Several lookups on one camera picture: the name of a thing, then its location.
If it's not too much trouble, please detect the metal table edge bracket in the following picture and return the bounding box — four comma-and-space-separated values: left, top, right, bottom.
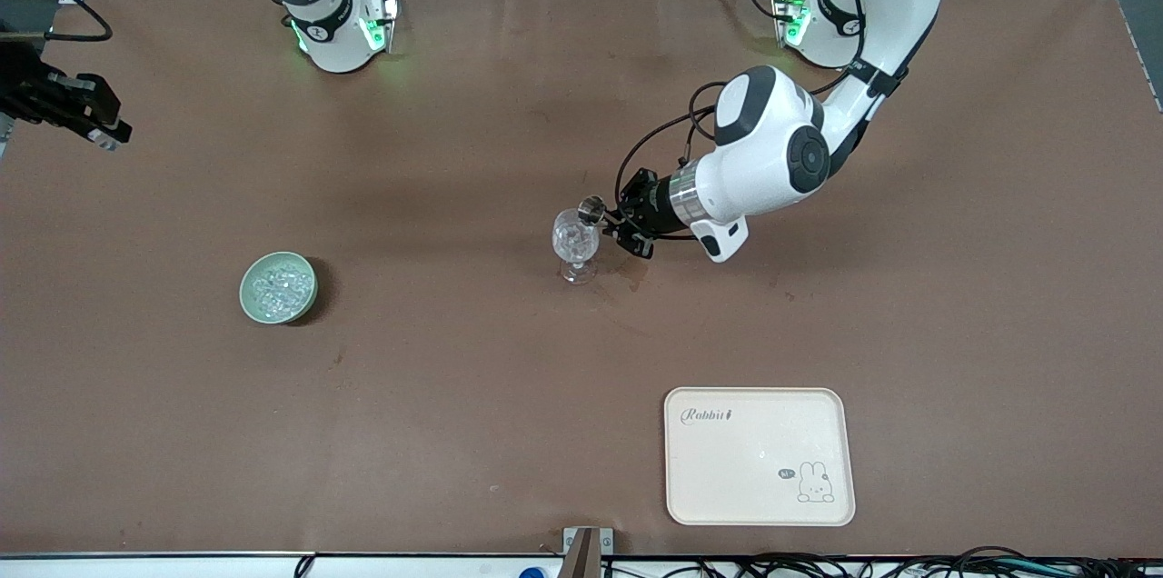
562, 526, 615, 578

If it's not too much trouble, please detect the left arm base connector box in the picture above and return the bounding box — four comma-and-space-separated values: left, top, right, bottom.
770, 0, 811, 47

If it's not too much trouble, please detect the cream rabbit print tray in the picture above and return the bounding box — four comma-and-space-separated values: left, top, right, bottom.
663, 386, 857, 528

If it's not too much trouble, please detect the clear cut wine glass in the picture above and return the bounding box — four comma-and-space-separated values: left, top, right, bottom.
552, 208, 602, 286

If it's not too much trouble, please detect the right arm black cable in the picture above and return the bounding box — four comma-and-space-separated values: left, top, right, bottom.
44, 0, 114, 44

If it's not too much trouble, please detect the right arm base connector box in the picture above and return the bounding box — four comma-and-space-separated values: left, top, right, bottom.
359, 0, 401, 54

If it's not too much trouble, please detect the brown table mat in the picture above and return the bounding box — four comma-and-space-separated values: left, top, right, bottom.
0, 0, 1163, 559

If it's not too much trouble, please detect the pile of clear ice cubes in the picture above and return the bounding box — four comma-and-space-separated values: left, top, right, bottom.
250, 258, 314, 317

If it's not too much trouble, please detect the green ceramic bowl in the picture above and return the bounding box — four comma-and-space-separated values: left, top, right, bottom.
239, 251, 320, 325

